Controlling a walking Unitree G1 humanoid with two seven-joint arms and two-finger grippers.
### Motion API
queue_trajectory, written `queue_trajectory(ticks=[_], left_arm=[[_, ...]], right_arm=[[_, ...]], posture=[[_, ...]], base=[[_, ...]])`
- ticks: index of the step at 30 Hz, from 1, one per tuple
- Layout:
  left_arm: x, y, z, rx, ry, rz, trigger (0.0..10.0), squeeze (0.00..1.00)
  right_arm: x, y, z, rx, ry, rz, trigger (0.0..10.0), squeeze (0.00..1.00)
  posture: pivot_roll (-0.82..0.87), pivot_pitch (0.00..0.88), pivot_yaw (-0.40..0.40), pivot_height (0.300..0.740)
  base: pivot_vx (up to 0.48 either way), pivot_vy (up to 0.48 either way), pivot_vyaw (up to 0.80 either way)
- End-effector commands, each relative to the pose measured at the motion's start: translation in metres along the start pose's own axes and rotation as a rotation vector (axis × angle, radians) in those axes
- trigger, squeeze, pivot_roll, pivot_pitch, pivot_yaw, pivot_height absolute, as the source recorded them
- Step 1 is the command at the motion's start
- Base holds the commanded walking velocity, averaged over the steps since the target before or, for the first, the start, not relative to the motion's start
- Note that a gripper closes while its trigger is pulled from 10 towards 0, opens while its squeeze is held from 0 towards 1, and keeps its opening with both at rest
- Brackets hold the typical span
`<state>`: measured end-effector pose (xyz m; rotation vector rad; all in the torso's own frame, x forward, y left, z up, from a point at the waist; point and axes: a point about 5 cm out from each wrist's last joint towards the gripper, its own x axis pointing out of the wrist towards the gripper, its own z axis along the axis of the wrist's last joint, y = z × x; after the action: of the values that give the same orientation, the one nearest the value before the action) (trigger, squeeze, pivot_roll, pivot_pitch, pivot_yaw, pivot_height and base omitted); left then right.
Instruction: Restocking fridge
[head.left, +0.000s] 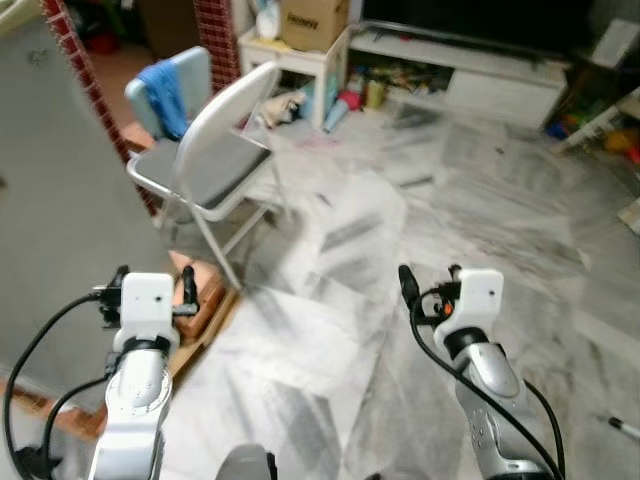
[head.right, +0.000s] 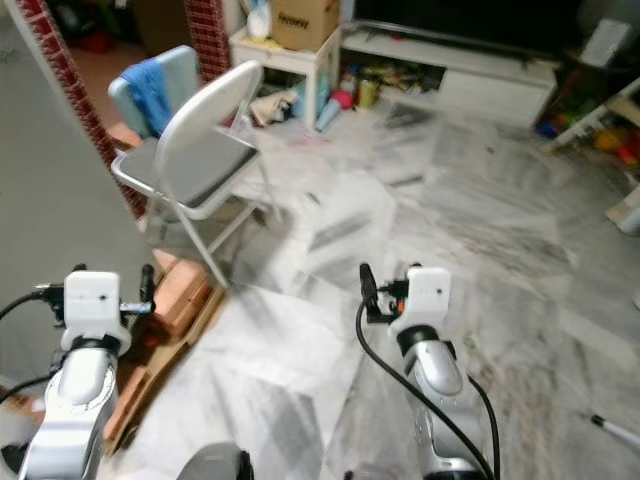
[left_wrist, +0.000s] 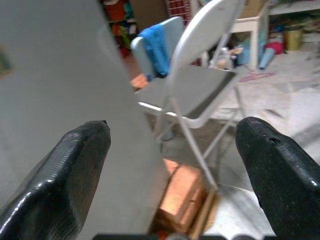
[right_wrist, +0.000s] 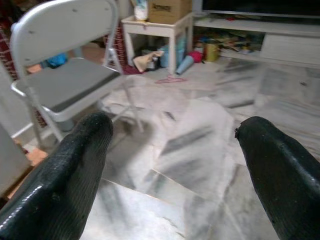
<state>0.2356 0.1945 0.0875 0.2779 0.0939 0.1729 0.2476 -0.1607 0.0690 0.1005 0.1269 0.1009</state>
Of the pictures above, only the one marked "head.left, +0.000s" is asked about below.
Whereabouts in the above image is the white grey folding chair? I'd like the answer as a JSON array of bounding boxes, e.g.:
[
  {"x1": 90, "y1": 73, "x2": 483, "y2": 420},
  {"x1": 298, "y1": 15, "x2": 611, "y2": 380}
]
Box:
[{"x1": 125, "y1": 60, "x2": 293, "y2": 291}]

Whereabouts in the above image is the yellow can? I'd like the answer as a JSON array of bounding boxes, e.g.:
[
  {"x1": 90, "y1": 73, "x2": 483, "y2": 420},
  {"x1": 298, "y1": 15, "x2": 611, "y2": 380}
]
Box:
[{"x1": 365, "y1": 80, "x2": 389, "y2": 111}]

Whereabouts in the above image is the dark toy shelf rack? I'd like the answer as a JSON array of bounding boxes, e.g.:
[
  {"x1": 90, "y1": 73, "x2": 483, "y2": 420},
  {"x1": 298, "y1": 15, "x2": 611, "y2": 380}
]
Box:
[{"x1": 545, "y1": 20, "x2": 640, "y2": 151}]

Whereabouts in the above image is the red pink cup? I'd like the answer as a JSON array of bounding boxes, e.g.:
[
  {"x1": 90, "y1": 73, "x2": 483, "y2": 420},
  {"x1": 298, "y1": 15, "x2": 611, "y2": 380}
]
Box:
[{"x1": 338, "y1": 88, "x2": 363, "y2": 113}]

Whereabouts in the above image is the white plastic bag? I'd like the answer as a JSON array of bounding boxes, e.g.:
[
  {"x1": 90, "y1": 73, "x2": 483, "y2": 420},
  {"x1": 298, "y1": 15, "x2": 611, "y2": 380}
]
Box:
[{"x1": 253, "y1": 0, "x2": 283, "y2": 41}]

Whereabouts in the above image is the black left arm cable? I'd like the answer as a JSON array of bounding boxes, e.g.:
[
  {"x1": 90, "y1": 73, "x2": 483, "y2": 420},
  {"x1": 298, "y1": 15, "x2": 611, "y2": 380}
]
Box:
[{"x1": 0, "y1": 290, "x2": 113, "y2": 480}]

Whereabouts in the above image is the thin white rod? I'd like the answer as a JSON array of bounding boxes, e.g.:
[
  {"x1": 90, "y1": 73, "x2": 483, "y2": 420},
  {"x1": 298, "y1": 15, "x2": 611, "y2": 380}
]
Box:
[{"x1": 610, "y1": 418, "x2": 640, "y2": 441}]

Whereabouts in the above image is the beige cardboard piece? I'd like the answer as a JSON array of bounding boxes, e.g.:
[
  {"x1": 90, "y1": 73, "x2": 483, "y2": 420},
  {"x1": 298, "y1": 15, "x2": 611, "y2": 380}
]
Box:
[{"x1": 618, "y1": 198, "x2": 640, "y2": 236}]

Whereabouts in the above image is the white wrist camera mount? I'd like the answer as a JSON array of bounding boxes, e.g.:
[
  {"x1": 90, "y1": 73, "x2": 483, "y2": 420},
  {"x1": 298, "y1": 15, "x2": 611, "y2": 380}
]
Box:
[
  {"x1": 437, "y1": 268, "x2": 504, "y2": 346},
  {"x1": 117, "y1": 272, "x2": 179, "y2": 353}
]

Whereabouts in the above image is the orange toy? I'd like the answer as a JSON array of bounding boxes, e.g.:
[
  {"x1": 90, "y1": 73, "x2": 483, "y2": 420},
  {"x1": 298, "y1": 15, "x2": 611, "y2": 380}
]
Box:
[{"x1": 600, "y1": 128, "x2": 640, "y2": 166}]

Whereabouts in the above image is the light blue bottle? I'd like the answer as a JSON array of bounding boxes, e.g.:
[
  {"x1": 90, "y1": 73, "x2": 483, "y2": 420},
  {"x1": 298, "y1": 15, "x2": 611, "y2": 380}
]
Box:
[{"x1": 322, "y1": 100, "x2": 346, "y2": 133}]

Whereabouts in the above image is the white side table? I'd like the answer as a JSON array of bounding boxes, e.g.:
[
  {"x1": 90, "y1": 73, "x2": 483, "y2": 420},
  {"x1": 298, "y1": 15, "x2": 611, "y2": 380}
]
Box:
[{"x1": 238, "y1": 28, "x2": 351, "y2": 131}]

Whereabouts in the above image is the blue cloth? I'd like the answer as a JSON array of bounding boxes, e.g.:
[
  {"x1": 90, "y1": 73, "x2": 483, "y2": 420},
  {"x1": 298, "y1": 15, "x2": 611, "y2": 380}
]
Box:
[{"x1": 137, "y1": 60, "x2": 191, "y2": 141}]

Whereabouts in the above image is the beige crumpled cloth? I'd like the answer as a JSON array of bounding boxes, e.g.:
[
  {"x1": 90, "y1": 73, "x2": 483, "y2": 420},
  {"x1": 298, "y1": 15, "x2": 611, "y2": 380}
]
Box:
[{"x1": 260, "y1": 90, "x2": 309, "y2": 129}]

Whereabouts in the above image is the black television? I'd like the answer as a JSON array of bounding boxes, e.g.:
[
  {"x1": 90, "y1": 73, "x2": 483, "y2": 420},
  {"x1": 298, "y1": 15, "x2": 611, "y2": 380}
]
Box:
[{"x1": 362, "y1": 0, "x2": 601, "y2": 56}]

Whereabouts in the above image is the wooden base board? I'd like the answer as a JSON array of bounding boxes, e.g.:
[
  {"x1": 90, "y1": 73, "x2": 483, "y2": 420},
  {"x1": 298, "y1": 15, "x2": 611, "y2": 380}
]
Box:
[{"x1": 165, "y1": 290, "x2": 243, "y2": 381}]

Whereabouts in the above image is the grey flat box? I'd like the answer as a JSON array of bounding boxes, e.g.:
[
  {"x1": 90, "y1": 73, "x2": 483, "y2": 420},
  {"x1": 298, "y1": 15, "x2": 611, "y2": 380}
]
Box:
[{"x1": 590, "y1": 18, "x2": 640, "y2": 69}]

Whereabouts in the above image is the orange brick stack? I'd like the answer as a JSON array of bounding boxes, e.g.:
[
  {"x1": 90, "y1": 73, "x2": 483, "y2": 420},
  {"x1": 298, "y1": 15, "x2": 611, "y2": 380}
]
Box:
[{"x1": 168, "y1": 252, "x2": 233, "y2": 343}]

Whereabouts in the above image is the light blue chair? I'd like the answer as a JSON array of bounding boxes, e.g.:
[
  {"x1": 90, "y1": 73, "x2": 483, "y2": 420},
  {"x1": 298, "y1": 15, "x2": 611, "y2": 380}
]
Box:
[{"x1": 125, "y1": 47, "x2": 213, "y2": 141}]

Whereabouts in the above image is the grey left robot leg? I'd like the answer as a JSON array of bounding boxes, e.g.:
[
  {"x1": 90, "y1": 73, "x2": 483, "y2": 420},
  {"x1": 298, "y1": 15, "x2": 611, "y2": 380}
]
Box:
[{"x1": 215, "y1": 445, "x2": 279, "y2": 480}]

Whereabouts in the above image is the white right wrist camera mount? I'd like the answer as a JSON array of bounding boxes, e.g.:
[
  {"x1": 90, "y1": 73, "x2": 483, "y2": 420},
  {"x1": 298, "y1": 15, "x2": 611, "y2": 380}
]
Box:
[{"x1": 437, "y1": 268, "x2": 504, "y2": 346}]

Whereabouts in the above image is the brown cardboard box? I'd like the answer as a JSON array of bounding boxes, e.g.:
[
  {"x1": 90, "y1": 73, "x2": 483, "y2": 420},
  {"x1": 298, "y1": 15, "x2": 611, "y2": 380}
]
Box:
[{"x1": 280, "y1": 0, "x2": 349, "y2": 53}]

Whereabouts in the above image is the white tv stand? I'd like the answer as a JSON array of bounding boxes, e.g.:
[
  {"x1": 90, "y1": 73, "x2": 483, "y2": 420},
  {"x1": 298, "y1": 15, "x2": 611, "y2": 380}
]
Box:
[{"x1": 345, "y1": 22, "x2": 591, "y2": 129}]

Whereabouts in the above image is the small fridge door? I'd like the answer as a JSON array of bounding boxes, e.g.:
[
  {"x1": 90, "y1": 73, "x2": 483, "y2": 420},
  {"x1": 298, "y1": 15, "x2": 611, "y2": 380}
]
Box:
[{"x1": 0, "y1": 0, "x2": 169, "y2": 401}]

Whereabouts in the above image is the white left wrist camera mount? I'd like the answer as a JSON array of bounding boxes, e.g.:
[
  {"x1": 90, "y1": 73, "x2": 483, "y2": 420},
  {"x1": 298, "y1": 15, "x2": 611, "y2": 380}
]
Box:
[{"x1": 117, "y1": 272, "x2": 179, "y2": 353}]

